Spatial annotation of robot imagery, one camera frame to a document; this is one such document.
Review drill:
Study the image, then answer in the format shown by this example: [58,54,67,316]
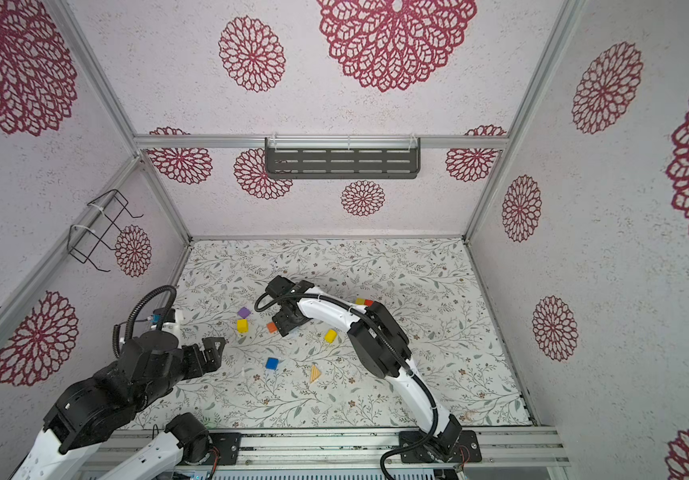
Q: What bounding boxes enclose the large yellow wood cube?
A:
[236,319,250,334]

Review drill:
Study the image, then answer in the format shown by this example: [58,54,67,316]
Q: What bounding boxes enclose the dark blue wood cube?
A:
[266,358,280,370]

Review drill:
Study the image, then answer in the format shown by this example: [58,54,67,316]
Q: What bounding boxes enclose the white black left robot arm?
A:
[12,330,226,479]

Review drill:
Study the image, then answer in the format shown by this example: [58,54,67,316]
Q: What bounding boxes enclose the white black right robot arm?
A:
[254,276,463,461]

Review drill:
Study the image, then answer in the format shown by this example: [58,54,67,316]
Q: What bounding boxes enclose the natural wood triangle block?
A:
[310,365,322,383]

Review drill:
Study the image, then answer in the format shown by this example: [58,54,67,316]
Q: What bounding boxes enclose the yellow wood cylinder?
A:
[324,330,338,344]

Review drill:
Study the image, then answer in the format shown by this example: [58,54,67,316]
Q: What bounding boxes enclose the purple wood cube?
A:
[238,307,252,319]

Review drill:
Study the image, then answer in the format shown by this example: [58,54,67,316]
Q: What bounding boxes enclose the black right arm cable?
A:
[252,290,442,480]

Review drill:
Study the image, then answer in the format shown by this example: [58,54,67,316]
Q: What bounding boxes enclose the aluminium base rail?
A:
[67,425,571,472]

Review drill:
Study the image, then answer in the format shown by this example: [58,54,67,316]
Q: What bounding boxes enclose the dark grey wall shelf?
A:
[264,138,422,180]

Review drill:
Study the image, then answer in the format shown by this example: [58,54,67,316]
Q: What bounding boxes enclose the black wire wall rack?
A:
[66,189,144,273]

